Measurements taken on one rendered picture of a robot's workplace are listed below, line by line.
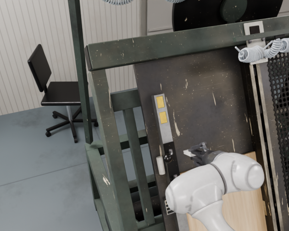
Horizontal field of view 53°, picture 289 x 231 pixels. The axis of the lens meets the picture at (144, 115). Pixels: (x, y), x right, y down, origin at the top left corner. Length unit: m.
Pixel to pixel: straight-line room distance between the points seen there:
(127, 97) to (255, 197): 0.83
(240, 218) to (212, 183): 0.78
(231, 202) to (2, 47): 3.20
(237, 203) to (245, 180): 0.73
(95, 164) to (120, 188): 0.98
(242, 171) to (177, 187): 0.19
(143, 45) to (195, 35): 0.24
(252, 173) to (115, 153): 0.59
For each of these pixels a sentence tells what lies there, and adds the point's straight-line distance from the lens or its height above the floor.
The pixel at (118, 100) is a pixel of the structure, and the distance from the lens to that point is 1.32.
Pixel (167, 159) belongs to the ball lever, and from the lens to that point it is 1.21.
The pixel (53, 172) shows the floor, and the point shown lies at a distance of 3.38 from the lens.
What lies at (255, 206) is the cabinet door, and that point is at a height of 1.13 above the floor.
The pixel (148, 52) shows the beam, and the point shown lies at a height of 1.89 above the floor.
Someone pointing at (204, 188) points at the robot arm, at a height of 1.75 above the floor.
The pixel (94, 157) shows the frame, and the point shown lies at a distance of 2.31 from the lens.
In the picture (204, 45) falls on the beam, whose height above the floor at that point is 1.88.
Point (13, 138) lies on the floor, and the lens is 3.96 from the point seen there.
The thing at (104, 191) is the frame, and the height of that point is 0.79.
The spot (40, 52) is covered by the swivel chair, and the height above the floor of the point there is 1.00.
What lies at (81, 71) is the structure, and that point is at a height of 1.54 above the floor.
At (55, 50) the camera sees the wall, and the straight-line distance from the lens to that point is 4.01.
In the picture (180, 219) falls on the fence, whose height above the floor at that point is 1.21.
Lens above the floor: 2.41
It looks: 37 degrees down
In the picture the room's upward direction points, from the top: straight up
